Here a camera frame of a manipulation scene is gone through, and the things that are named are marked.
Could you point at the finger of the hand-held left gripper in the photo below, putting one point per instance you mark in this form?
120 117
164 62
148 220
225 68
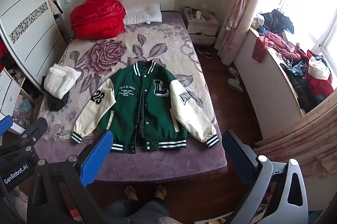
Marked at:
31 131
5 124

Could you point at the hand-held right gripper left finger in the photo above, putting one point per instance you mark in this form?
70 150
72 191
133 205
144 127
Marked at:
97 159

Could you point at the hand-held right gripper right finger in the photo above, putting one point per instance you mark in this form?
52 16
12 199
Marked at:
238 158

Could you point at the green and cream varsity jacket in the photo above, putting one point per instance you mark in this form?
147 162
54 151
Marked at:
126 113

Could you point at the pile of red white clothes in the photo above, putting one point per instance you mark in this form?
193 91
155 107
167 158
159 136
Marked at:
2 52

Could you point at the pile of assorted clothes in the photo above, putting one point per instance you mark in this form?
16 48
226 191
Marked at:
300 76

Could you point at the dark cloth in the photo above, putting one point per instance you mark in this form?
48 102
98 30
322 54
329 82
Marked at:
58 102

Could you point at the person's left foot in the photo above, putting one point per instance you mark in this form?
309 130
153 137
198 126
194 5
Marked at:
131 192

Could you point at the person's foot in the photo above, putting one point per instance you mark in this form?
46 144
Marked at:
131 192
160 191

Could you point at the white folded cloth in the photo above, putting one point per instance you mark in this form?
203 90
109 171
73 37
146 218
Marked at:
62 79

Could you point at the person's legs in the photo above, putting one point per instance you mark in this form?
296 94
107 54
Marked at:
134 212

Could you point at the white window bench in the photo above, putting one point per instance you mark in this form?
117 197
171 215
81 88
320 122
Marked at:
263 97

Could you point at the pink floral curtain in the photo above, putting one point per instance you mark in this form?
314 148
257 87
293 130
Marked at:
302 139
244 2

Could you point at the person's right foot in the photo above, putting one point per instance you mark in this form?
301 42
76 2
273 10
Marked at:
160 191

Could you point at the floral plush blanket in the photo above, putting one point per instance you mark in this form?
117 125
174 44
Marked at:
110 55

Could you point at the black shoe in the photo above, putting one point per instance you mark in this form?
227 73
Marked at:
205 52

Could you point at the cream cloth bag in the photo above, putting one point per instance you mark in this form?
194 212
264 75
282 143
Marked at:
318 68

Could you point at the white wardrobe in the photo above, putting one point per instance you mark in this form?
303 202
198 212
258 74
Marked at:
26 2

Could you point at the white nightstand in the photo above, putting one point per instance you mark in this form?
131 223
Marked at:
201 31

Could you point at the red puffer jacket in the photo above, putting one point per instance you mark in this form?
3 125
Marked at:
97 16

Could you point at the cluster of small toiletries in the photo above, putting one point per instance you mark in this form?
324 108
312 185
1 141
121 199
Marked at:
198 14

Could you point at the white pillow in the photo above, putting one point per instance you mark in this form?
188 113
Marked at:
143 13

